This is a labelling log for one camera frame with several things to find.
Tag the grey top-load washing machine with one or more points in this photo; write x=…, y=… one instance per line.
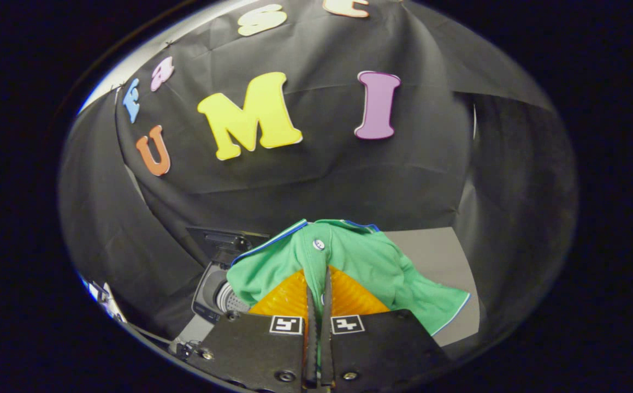
x=209, y=295

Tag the small beige cabinet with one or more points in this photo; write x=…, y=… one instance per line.
x=436, y=256

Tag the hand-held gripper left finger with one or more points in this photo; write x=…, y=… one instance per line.
x=311, y=355

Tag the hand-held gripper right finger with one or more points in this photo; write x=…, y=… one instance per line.
x=326, y=355

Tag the green polo shirt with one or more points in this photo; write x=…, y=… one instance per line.
x=365, y=262

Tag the dark washing machine lid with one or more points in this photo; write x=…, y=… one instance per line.
x=223, y=240

